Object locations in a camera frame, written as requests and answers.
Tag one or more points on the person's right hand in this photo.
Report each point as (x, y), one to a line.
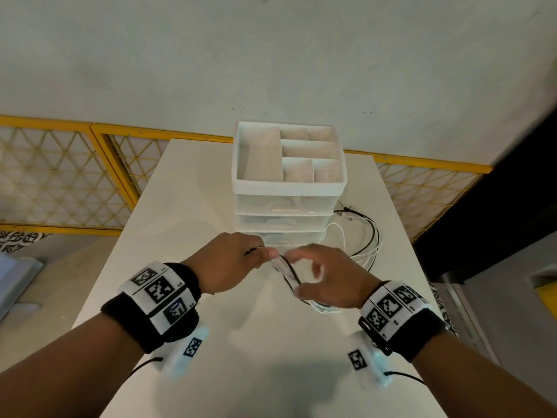
(343, 285)

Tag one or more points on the person's left hand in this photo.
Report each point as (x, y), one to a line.
(226, 261)

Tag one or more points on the person's right thumb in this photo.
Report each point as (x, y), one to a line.
(310, 288)

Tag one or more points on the person's left fingers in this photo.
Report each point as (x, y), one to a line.
(263, 258)

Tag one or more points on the person's right forearm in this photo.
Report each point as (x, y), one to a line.
(474, 378)

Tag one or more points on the person's left forearm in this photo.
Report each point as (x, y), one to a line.
(65, 374)

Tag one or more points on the clear plastic drawer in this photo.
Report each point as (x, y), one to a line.
(285, 205)
(283, 239)
(283, 222)

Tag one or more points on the white drawer organizer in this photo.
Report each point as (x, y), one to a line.
(287, 178)

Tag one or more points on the black wristband with marker tags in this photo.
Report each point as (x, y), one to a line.
(394, 313)
(159, 295)

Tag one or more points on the yellow mesh fence panel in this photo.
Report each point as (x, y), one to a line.
(130, 158)
(52, 178)
(426, 195)

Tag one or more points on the dark cabinet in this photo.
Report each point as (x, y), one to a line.
(500, 213)

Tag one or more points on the yellow object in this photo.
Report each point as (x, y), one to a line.
(547, 295)

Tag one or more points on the black and white patterned rug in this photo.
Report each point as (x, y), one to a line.
(19, 240)

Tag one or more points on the grey flat panel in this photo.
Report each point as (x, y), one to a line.
(17, 280)

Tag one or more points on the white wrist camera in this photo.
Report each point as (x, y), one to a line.
(185, 350)
(364, 360)

